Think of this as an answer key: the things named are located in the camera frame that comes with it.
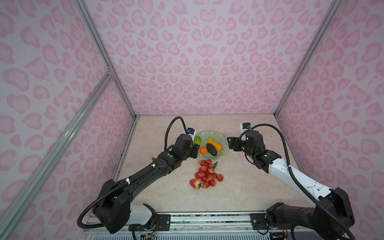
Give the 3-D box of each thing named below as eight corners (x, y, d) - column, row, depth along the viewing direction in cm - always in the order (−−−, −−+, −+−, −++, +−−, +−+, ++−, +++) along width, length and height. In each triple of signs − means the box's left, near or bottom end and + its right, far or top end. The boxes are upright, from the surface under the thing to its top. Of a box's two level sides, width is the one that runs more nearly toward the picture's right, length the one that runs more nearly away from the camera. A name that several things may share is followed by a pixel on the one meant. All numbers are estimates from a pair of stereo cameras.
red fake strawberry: (194, 191, 83) (193, 190, 81) (189, 182, 87) (189, 180, 85) (202, 187, 85) (202, 185, 83) (197, 178, 88) (197, 176, 86)
